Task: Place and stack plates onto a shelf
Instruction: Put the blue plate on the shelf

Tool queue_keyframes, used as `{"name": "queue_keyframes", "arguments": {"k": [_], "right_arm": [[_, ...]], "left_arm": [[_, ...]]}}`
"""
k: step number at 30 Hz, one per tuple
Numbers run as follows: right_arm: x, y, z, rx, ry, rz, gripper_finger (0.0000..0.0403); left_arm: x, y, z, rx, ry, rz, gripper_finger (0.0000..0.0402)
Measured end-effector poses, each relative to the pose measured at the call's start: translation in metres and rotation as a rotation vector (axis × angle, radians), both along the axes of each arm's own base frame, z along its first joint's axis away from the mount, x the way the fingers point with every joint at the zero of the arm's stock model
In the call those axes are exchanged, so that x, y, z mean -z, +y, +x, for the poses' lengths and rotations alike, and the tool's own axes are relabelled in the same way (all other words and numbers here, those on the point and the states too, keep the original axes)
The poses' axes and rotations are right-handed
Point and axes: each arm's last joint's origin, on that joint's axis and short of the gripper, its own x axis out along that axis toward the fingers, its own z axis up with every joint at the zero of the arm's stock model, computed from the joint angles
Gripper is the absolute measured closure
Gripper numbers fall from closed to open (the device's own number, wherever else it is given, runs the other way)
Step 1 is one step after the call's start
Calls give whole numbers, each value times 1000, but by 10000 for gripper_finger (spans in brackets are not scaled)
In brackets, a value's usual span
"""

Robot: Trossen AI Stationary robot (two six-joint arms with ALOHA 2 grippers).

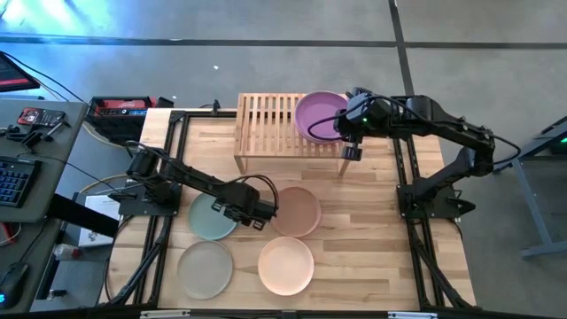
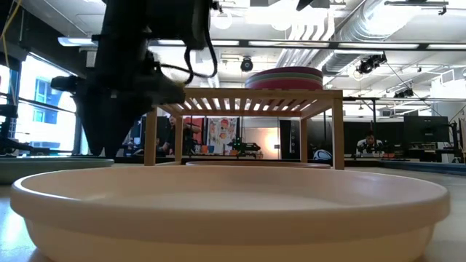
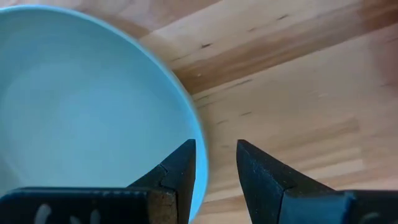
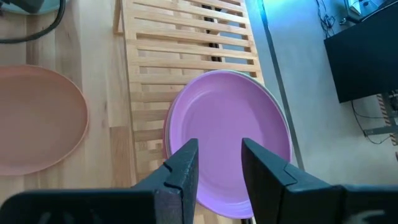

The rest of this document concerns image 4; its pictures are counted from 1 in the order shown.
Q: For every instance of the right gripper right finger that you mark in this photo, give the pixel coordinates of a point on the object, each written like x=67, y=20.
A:
x=311, y=205

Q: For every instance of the black monitor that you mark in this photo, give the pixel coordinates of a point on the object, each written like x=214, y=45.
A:
x=363, y=56

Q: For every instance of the terracotta plate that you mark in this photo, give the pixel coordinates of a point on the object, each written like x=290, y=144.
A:
x=37, y=121

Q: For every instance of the wooden slatted shelf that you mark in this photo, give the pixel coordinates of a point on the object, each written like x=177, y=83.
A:
x=186, y=63

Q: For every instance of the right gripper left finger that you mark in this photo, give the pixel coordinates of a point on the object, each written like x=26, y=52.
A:
x=124, y=207

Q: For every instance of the purple plate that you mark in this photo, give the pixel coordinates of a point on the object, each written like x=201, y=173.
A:
x=227, y=124

